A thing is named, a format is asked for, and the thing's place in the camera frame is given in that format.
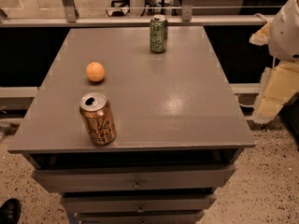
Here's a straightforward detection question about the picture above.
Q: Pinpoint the black shoe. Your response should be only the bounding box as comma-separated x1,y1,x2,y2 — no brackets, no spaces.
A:
0,198,21,224

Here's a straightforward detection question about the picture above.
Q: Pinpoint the middle grey drawer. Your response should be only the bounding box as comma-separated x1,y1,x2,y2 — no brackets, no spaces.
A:
61,194,216,214

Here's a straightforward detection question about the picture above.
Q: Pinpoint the bottom grey drawer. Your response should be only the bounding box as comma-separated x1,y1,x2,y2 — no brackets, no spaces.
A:
78,211,204,224

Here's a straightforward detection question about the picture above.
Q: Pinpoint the orange fruit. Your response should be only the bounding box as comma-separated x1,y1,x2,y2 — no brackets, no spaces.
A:
86,62,105,82

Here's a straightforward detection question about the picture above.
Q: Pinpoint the orange LaCroix can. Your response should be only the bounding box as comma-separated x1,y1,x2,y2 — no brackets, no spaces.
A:
79,92,116,146

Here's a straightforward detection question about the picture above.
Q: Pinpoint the white cable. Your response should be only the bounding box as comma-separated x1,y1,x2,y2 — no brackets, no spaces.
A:
236,94,255,108

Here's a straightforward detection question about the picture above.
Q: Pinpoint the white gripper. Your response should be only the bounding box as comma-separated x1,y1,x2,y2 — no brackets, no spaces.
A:
249,0,299,124

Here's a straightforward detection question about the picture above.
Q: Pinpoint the green soda can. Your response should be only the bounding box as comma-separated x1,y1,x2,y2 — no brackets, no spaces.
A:
149,14,168,53

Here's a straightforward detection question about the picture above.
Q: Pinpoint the grey metal railing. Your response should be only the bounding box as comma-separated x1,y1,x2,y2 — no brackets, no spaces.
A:
0,0,285,27

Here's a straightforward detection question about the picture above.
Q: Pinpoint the grey drawer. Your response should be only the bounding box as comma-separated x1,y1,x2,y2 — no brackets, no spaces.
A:
61,194,216,214
32,164,235,193
78,211,204,224

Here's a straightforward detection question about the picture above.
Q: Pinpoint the black office chair base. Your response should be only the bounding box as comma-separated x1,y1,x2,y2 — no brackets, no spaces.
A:
106,0,130,17

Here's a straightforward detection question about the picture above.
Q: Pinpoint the top grey drawer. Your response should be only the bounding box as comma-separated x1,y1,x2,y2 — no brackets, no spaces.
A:
32,164,235,193

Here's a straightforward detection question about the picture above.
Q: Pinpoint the grey drawer cabinet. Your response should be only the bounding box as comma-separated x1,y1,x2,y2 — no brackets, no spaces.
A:
7,26,257,224

